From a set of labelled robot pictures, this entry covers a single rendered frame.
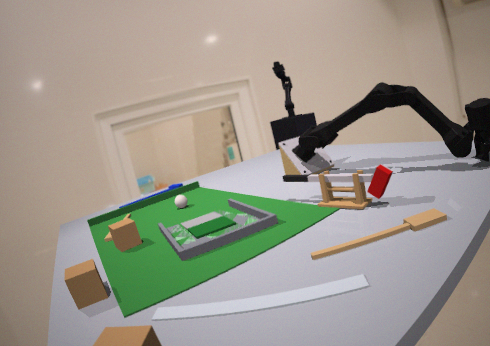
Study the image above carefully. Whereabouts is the white golf ball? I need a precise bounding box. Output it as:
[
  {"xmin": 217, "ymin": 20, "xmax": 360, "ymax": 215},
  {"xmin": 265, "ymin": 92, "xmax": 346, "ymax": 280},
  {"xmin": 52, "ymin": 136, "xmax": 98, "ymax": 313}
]
[{"xmin": 175, "ymin": 194, "xmax": 187, "ymax": 208}]

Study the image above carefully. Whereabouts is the blue putter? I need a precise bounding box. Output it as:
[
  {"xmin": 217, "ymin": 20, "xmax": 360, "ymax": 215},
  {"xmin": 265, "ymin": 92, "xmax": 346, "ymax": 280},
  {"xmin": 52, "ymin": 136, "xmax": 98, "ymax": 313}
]
[{"xmin": 127, "ymin": 184, "xmax": 183, "ymax": 206}]

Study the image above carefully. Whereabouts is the green putting mat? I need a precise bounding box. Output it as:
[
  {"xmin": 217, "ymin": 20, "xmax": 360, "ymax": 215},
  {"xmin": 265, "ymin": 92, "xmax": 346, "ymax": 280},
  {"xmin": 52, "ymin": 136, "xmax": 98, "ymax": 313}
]
[{"xmin": 90, "ymin": 187, "xmax": 339, "ymax": 318}]

